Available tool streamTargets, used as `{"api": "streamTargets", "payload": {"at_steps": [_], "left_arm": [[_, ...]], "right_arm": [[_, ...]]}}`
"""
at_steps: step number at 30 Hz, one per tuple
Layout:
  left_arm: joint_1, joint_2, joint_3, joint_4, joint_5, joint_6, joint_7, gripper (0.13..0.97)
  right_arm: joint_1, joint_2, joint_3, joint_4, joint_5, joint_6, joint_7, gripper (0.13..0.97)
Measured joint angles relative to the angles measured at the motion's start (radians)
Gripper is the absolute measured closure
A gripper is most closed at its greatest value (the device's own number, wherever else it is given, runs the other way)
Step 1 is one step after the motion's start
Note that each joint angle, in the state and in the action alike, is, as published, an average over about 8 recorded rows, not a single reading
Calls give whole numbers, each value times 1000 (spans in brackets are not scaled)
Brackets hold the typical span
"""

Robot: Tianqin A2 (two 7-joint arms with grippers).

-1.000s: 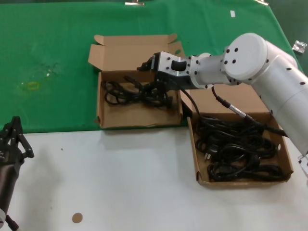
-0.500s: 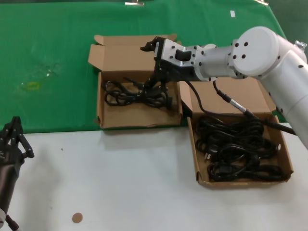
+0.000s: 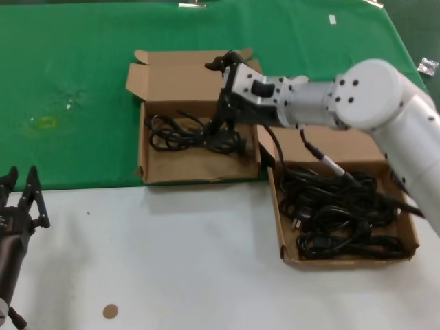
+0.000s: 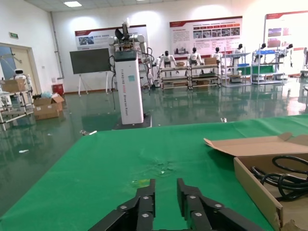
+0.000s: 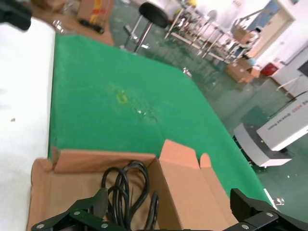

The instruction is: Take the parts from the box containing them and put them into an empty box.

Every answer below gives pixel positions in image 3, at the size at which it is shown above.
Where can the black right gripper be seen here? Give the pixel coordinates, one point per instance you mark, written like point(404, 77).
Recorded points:
point(254, 115)

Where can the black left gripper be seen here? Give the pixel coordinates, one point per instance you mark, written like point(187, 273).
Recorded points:
point(13, 223)

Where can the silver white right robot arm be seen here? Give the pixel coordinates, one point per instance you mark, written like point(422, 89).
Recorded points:
point(371, 93)

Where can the open brown cardboard box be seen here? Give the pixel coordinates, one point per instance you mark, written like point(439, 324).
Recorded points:
point(172, 168)
point(361, 148)

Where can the yellow outline mark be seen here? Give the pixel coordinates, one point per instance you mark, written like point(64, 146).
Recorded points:
point(38, 123)

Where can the metal cloth clip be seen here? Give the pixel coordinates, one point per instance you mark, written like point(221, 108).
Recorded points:
point(192, 4)
point(375, 3)

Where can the small white tape piece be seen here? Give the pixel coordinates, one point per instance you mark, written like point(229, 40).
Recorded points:
point(332, 19)

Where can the round brown cardboard disc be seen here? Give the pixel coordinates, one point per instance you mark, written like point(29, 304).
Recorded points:
point(110, 311)

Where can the green table cloth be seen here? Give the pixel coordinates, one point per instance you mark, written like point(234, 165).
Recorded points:
point(68, 51)

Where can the clear plastic bag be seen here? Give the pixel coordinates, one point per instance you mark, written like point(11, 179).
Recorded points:
point(428, 67)

